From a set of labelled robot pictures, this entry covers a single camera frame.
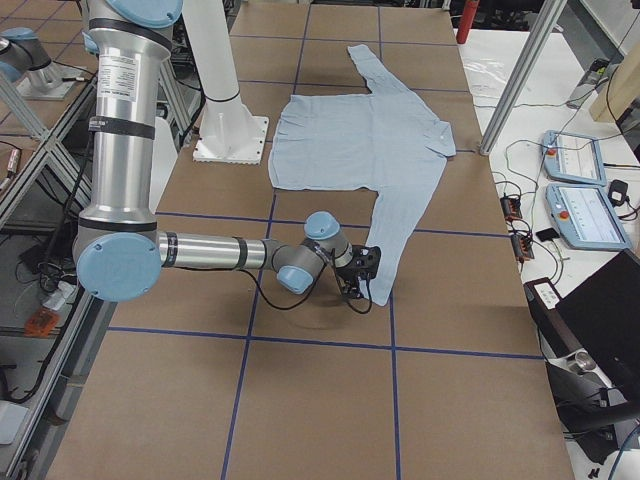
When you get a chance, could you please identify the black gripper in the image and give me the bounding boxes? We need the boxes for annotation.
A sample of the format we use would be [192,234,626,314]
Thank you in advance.
[335,245,381,300]

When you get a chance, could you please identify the light blue button shirt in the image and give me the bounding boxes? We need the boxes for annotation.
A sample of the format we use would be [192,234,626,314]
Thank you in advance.
[269,45,456,306]

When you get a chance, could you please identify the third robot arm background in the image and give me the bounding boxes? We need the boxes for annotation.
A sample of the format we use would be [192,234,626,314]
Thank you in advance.
[1,27,75,100]

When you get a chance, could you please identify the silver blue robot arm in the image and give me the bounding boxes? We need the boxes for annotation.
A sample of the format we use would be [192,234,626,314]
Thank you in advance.
[73,1,381,302]

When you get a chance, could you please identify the lower blue teach pendant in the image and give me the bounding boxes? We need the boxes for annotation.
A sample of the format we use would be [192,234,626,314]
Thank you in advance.
[545,183,632,251]

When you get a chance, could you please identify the blue teach pendant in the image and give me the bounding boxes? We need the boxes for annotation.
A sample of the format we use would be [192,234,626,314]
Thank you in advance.
[542,130,607,186]
[545,183,632,251]

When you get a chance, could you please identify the black laptop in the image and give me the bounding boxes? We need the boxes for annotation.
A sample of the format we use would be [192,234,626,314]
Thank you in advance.
[524,250,639,399]

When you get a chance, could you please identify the clear plastic bag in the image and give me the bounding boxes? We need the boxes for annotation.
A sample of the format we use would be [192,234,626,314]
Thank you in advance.
[462,56,509,99]

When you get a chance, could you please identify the upper blue teach pendant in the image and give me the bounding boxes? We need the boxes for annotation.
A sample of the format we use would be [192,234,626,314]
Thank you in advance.
[542,130,607,186]

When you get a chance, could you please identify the red cylinder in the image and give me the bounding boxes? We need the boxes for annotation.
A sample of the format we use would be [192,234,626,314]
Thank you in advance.
[456,0,479,45]

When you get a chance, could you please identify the orange device on floor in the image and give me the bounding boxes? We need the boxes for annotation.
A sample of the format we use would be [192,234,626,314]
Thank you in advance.
[24,308,59,338]

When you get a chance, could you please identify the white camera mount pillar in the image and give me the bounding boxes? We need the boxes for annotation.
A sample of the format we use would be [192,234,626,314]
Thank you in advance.
[182,0,269,165]

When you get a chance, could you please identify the aluminium frame post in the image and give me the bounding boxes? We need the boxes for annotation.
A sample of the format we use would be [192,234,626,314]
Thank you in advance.
[479,0,567,156]

